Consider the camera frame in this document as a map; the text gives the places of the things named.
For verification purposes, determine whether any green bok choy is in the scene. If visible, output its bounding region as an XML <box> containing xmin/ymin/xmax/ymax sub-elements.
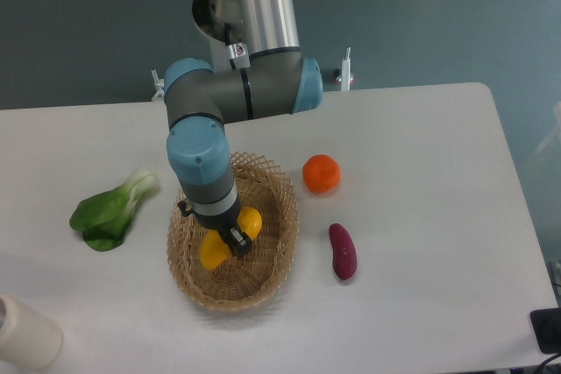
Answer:
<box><xmin>69</xmin><ymin>168</ymin><xmax>160</xmax><ymax>252</ymax></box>

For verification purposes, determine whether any woven wicker basket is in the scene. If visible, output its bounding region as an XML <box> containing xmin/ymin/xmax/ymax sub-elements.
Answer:
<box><xmin>167</xmin><ymin>152</ymin><xmax>298</xmax><ymax>312</ymax></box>

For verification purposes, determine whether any orange tangerine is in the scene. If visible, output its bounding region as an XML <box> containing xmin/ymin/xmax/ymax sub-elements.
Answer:
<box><xmin>302</xmin><ymin>154</ymin><xmax>341</xmax><ymax>194</ymax></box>

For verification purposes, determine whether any cream white cylinder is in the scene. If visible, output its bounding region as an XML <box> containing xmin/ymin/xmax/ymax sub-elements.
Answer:
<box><xmin>1</xmin><ymin>293</ymin><xmax>63</xmax><ymax>370</ymax></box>

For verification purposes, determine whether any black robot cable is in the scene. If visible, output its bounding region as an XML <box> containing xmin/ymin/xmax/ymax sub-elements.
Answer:
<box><xmin>224</xmin><ymin>22</ymin><xmax>240</xmax><ymax>71</ymax></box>

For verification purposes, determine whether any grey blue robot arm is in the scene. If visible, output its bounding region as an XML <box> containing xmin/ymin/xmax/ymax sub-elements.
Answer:
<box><xmin>163</xmin><ymin>0</ymin><xmax>323</xmax><ymax>258</ymax></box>

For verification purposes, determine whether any yellow mango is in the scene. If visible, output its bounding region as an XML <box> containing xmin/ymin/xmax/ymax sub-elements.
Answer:
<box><xmin>199</xmin><ymin>206</ymin><xmax>263</xmax><ymax>270</ymax></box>

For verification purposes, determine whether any white bracket with red foot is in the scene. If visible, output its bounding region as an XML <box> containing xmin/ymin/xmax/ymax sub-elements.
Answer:
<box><xmin>334</xmin><ymin>46</ymin><xmax>354</xmax><ymax>91</ymax></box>

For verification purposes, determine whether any purple sweet potato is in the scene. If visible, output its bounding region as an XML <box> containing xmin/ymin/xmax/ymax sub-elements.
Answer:
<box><xmin>329</xmin><ymin>223</ymin><xmax>358</xmax><ymax>281</ymax></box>

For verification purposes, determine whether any black device at edge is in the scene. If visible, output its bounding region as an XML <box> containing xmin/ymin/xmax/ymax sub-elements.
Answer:
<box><xmin>529</xmin><ymin>307</ymin><xmax>560</xmax><ymax>354</ymax></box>

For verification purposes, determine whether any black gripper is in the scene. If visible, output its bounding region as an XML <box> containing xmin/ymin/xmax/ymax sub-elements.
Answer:
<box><xmin>176</xmin><ymin>201</ymin><xmax>253</xmax><ymax>258</ymax></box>

